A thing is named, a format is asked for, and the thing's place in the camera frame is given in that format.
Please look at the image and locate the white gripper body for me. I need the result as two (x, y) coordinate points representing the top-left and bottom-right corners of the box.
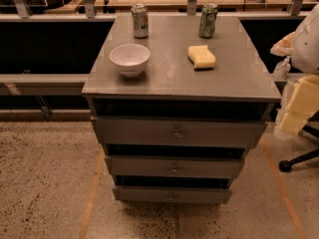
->
(274, 75), (319, 140)

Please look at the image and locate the grey top drawer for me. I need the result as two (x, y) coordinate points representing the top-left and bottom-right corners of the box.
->
(92, 117), (265, 148)

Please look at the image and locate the grey drawer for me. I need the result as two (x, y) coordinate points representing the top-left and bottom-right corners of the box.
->
(105, 155), (244, 178)
(113, 186), (232, 204)
(92, 117), (265, 148)

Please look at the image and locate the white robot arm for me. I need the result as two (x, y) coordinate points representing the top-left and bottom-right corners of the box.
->
(270, 4), (319, 139)

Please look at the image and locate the grey drawer cabinet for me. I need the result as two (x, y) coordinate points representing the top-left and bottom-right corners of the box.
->
(82, 15), (280, 190)

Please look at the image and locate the grey middle drawer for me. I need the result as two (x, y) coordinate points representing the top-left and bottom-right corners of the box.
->
(105, 155), (244, 178)

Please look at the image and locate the grey bottom drawer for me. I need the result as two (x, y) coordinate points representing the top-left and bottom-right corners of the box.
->
(113, 186), (232, 204)

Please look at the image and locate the clear sanitizer bottle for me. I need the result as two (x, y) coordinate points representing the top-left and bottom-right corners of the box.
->
(272, 56), (291, 80)

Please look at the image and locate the black chair base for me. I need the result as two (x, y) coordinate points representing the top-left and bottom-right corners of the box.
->
(274, 112), (319, 172)

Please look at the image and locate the yellow sponge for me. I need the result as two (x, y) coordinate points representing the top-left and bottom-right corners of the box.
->
(188, 45), (216, 70)

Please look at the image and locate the green soda can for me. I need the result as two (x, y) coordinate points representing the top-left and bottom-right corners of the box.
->
(198, 3), (218, 38)

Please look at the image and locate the white bowl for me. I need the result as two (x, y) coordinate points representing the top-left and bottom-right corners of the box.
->
(110, 44), (151, 78)

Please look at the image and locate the silver soda can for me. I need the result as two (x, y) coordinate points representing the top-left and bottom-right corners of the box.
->
(131, 3), (149, 38)

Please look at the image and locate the grey metal rail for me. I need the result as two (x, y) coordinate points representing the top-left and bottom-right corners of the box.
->
(0, 74), (89, 96)

